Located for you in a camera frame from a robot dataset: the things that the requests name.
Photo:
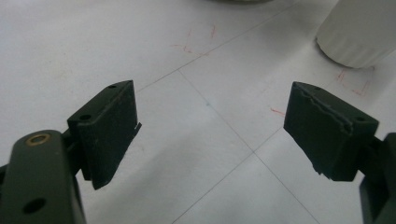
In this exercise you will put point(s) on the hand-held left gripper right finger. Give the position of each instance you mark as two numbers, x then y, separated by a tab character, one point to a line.
323	137

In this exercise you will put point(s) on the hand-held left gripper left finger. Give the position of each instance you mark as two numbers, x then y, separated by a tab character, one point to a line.
106	133

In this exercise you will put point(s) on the white ribbed cup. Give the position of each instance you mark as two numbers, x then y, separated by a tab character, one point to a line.
358	31

